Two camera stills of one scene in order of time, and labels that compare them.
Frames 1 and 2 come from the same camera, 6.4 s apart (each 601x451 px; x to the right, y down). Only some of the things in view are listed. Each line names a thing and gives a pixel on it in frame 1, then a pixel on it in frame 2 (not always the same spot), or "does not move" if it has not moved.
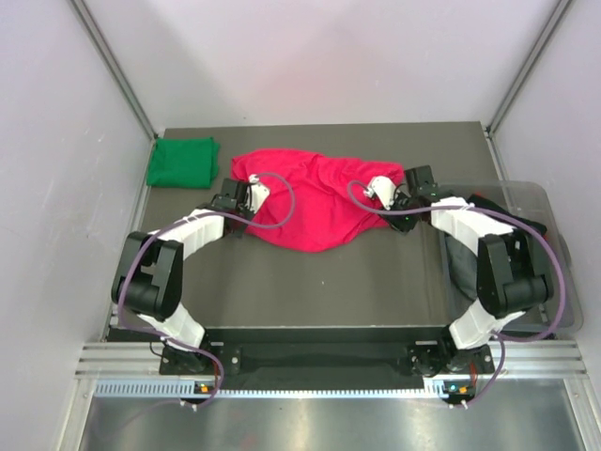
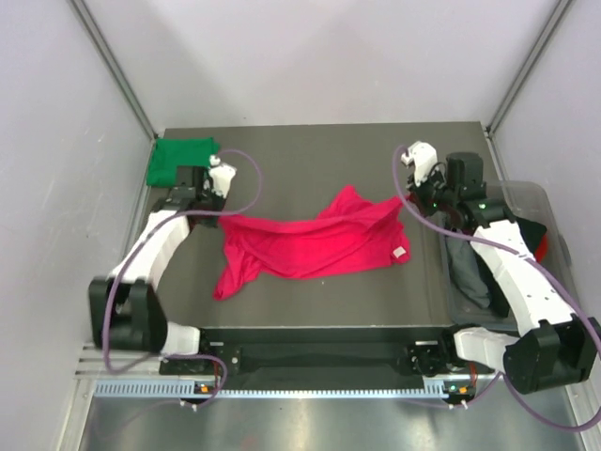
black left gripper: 248,211 → 219,199
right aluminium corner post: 528,64 does not move
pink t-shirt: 315,201 → 354,231
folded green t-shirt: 183,162 does not move
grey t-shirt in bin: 463,266 does not move
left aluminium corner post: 115,68 does not move
